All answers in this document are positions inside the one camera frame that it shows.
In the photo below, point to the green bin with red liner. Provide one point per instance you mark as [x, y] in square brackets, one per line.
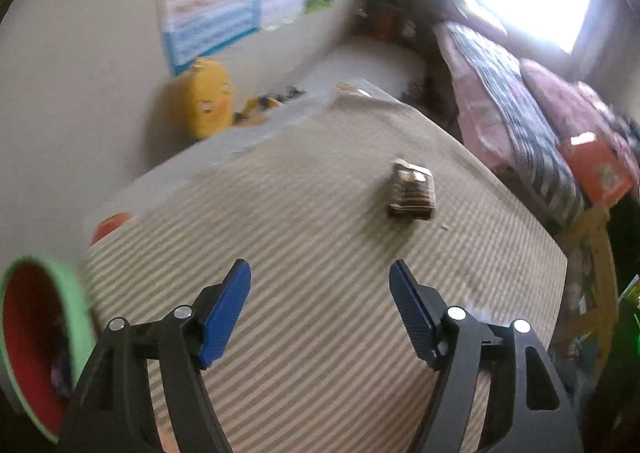
[30, 333]

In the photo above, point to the blue bordered letter poster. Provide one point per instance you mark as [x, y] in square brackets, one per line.
[210, 8]

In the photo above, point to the colourful toy board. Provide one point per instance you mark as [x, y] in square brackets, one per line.
[631, 298]

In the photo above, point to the wooden chair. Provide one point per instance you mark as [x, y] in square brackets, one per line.
[595, 243]

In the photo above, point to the white table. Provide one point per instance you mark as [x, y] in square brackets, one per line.
[175, 168]

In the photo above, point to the purple folded quilt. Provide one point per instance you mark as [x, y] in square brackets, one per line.
[475, 18]

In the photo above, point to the orange round object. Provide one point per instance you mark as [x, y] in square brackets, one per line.
[112, 228]

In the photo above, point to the yellow duck toy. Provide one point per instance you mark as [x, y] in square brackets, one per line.
[205, 98]

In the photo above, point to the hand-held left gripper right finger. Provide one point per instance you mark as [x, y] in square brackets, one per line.
[412, 313]

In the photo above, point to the brown snack packet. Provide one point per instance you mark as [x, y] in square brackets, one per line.
[412, 193]

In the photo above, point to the pink bed skirt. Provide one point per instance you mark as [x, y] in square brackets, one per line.
[475, 108]

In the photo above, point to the pink quilt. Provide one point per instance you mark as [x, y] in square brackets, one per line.
[560, 93]

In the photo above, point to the orange book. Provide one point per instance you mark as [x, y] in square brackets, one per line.
[595, 168]

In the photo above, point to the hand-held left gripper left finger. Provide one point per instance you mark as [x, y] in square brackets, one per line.
[225, 313]

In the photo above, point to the yellow black toy vehicle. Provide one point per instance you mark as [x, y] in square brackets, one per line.
[255, 105]

